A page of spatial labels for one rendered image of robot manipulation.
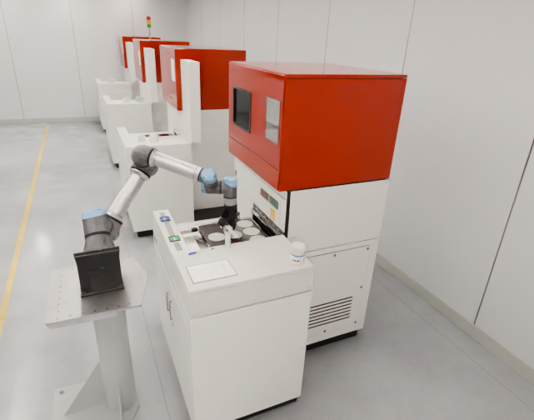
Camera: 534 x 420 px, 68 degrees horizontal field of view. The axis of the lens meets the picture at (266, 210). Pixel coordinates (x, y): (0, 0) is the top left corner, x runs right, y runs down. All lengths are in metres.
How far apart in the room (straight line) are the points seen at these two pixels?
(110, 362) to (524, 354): 2.56
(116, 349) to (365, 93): 1.85
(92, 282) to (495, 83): 2.63
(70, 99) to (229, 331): 8.49
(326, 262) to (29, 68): 8.41
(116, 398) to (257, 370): 0.81
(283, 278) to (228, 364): 0.52
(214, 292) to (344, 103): 1.15
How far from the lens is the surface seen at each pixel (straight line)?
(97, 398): 2.63
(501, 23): 3.05
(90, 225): 2.04
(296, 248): 1.89
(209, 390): 2.17
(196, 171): 2.04
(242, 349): 2.06
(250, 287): 1.84
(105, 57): 9.88
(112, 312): 1.96
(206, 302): 1.80
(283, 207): 2.17
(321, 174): 2.19
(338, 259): 2.52
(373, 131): 2.31
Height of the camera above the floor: 1.98
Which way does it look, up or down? 24 degrees down
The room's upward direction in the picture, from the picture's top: 3 degrees clockwise
